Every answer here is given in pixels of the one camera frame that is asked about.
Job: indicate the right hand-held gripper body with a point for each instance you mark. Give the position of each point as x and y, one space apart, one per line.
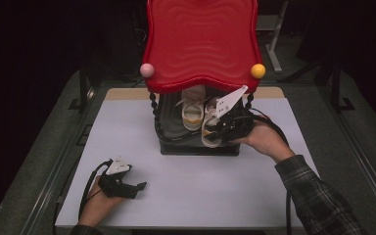
238 125

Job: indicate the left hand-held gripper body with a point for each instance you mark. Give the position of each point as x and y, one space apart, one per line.
116 187

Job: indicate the white and grey sneaker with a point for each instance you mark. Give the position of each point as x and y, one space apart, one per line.
193 111
209 122

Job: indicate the red and black shoe rack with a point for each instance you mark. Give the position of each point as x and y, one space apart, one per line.
202 49

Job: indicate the person's left hand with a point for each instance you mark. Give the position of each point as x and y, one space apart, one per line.
98 205

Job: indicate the person's right hand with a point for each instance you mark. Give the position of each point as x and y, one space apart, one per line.
267 140

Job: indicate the black metal stand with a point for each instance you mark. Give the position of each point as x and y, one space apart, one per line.
338 88
83 88

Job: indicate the white metal stand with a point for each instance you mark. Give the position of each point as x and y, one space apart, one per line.
274 39

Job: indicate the grey metal rail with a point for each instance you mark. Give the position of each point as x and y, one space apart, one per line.
54 182
362 156

